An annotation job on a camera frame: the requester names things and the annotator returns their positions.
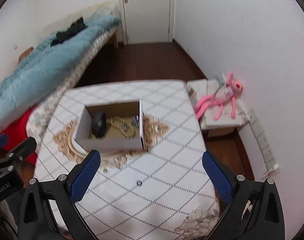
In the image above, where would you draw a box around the red bed sheet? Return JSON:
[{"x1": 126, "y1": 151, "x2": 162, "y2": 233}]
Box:
[{"x1": 0, "y1": 107, "x2": 34, "y2": 158}]

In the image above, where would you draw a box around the white power strip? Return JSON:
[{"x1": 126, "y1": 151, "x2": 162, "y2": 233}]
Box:
[{"x1": 247, "y1": 109, "x2": 280, "y2": 178}]

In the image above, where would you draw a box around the teal blanket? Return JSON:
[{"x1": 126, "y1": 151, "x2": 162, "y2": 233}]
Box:
[{"x1": 0, "y1": 14, "x2": 121, "y2": 132}]

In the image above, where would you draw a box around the white side box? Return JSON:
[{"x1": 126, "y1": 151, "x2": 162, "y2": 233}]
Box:
[{"x1": 186, "y1": 78, "x2": 249, "y2": 138}]

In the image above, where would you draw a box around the white cardboard box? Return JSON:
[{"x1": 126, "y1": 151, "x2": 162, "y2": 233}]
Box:
[{"x1": 73, "y1": 100, "x2": 144, "y2": 154}]

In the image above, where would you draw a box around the pink plush toy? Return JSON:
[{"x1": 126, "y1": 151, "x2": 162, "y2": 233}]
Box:
[{"x1": 194, "y1": 72, "x2": 243, "y2": 121}]

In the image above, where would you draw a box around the black garment on bed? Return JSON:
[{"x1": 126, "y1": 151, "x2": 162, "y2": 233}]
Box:
[{"x1": 50, "y1": 17, "x2": 87, "y2": 47}]

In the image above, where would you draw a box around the white door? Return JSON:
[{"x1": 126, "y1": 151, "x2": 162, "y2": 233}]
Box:
[{"x1": 119, "y1": 0, "x2": 175, "y2": 45}]

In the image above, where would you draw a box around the wooden bead bracelet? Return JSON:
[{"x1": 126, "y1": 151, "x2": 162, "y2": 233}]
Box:
[{"x1": 109, "y1": 115, "x2": 138, "y2": 138}]

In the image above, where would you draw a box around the wooden bed frame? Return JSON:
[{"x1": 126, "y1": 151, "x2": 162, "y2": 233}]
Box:
[{"x1": 104, "y1": 27, "x2": 124, "y2": 49}]

